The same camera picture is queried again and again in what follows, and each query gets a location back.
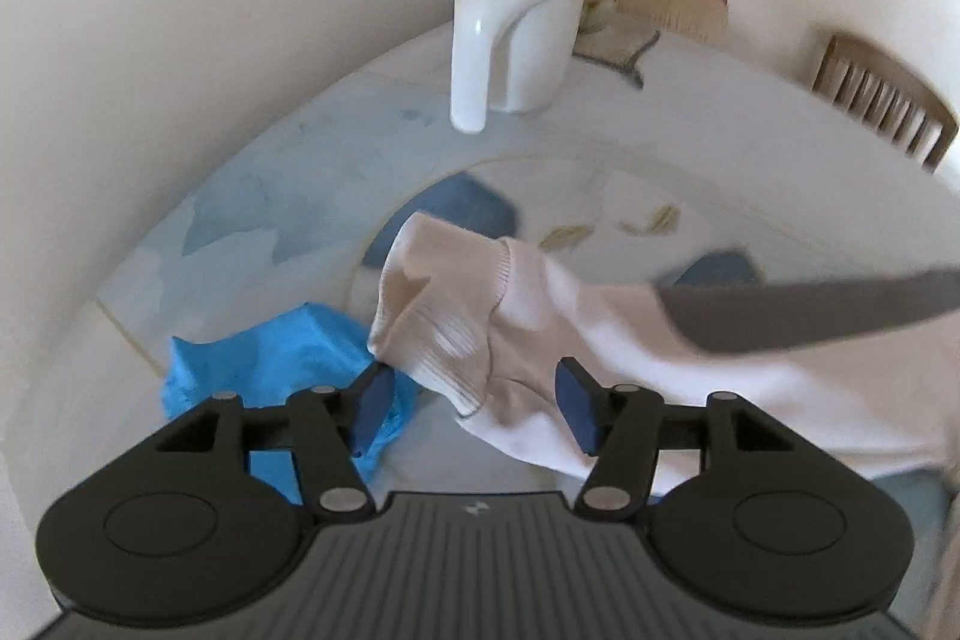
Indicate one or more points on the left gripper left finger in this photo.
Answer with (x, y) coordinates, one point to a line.
(215, 509)

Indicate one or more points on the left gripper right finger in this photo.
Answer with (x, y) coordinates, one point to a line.
(735, 507)

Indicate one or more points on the blue cloth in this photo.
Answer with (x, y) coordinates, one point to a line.
(310, 345)

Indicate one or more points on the pink white grey sweatshirt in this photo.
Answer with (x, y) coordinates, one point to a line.
(867, 370)

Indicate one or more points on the wooden chair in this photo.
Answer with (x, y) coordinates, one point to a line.
(860, 78)

